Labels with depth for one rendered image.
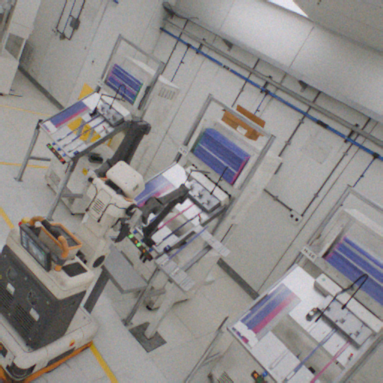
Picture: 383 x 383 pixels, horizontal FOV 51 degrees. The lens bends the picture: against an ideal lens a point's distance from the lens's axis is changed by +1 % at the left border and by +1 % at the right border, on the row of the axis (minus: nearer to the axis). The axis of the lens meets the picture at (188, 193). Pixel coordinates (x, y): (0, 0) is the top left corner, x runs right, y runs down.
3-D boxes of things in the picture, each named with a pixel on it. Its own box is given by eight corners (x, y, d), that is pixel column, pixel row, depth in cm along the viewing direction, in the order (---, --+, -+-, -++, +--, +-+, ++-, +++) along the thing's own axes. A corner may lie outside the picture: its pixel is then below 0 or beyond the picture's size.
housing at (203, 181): (221, 211, 345) (221, 200, 334) (185, 179, 371) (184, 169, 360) (229, 206, 348) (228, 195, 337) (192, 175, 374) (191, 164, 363)
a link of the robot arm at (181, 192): (185, 179, 289) (194, 188, 287) (176, 191, 297) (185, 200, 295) (146, 198, 254) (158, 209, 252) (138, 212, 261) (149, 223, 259)
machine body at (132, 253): (148, 313, 364) (179, 260, 344) (107, 262, 401) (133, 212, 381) (191, 301, 415) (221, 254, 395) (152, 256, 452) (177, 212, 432)
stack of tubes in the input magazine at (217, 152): (230, 184, 332) (247, 156, 323) (191, 152, 358) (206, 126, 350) (239, 185, 342) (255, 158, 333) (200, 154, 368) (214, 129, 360)
